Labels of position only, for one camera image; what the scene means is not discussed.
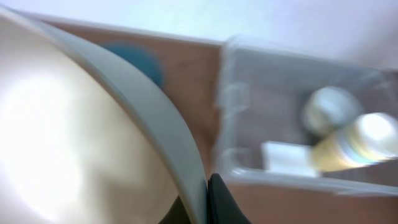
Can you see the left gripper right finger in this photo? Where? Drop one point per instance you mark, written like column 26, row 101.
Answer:
column 222, row 208

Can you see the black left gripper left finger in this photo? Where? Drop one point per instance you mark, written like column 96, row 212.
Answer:
column 177, row 214

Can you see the clear plastic storage container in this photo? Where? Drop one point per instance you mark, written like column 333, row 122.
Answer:
column 261, row 94

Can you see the yellow cup front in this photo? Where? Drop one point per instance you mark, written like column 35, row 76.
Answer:
column 328, row 156

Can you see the cream bowl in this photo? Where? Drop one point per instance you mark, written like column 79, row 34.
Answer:
column 86, row 137

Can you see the light grey small bowl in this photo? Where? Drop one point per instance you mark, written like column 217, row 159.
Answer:
column 329, row 109

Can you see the dark blue bowl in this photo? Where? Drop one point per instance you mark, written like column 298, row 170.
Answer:
column 140, row 58

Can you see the cream white cup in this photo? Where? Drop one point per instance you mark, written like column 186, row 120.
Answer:
column 375, row 136

